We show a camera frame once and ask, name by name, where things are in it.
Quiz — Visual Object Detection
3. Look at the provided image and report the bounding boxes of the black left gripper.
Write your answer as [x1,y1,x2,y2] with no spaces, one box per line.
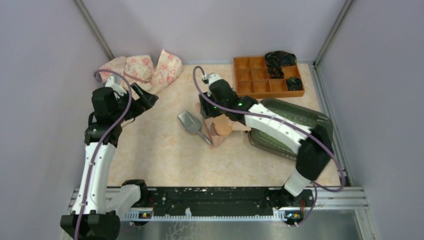
[112,82,158,123]

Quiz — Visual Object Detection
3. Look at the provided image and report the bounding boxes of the orange cat litter bag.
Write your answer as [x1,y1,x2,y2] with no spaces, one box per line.
[200,114,252,149]

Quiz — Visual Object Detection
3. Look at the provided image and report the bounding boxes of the grey metal scoop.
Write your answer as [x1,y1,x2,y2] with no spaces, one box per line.
[177,110,212,146]

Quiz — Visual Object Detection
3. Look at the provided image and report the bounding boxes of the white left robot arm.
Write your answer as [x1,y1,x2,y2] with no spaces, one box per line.
[60,83,159,240]

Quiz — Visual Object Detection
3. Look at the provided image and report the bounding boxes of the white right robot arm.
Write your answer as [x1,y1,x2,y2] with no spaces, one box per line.
[200,79,335,206]

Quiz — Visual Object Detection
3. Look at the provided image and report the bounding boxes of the dark green litter box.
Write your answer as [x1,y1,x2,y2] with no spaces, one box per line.
[247,98,334,161]

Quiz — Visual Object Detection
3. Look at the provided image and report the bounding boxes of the pink patterned cloth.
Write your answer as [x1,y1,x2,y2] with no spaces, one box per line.
[100,49,183,94]

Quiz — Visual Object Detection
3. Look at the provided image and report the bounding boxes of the orange compartment tray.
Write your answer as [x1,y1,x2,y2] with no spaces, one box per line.
[233,56,305,99]

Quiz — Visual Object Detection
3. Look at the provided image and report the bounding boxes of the dark cloth on tray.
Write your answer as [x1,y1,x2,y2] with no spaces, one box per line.
[264,50,297,79]

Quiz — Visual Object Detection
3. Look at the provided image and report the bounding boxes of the small dark cloth ball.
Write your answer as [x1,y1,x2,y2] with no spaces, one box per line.
[285,76,303,91]

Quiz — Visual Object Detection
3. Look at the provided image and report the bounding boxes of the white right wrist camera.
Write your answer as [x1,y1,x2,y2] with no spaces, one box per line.
[204,73,222,86]

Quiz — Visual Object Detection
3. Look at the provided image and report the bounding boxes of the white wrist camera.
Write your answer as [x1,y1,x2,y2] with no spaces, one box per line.
[103,75,127,99]
[204,73,222,86]

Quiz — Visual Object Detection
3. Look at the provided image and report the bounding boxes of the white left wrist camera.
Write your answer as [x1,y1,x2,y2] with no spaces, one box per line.
[103,75,127,99]

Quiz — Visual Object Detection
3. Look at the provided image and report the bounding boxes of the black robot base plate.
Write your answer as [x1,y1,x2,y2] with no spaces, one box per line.
[123,187,315,226]

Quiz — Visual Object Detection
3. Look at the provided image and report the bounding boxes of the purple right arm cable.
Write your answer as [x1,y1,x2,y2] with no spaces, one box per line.
[192,65,347,227]

